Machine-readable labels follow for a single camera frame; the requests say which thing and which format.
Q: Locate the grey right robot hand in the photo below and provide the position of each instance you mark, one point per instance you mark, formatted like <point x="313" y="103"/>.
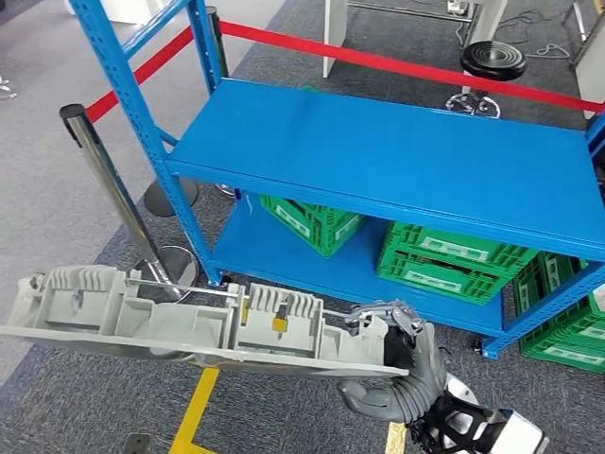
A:
<point x="430" y="370"/>

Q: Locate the silver plastic wheel cover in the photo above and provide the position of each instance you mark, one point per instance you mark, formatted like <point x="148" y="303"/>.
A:
<point x="188" y="326"/>

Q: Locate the blue metal shelf rack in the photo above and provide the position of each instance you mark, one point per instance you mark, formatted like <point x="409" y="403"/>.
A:
<point x="378" y="150"/>

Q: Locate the green plastic crate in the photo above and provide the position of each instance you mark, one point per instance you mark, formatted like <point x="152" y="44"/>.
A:
<point x="449" y="263"/>
<point x="321" y="228"/>
<point x="543" y="282"/>
<point x="567" y="344"/>

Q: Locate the red barrier belt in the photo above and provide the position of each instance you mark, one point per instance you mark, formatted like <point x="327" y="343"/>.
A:
<point x="378" y="61"/>
<point x="142" y="69"/>

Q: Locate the black round stool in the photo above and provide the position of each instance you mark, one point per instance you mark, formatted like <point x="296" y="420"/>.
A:
<point x="491" y="59"/>

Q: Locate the white table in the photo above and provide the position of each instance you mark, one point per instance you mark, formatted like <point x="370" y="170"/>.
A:
<point x="336" y="31"/>
<point x="591" y="69"/>

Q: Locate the white power strip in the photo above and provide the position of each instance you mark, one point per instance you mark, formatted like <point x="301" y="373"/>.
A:
<point x="457" y="7"/>

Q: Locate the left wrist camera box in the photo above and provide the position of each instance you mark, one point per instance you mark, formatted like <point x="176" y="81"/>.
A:
<point x="137" y="443"/>

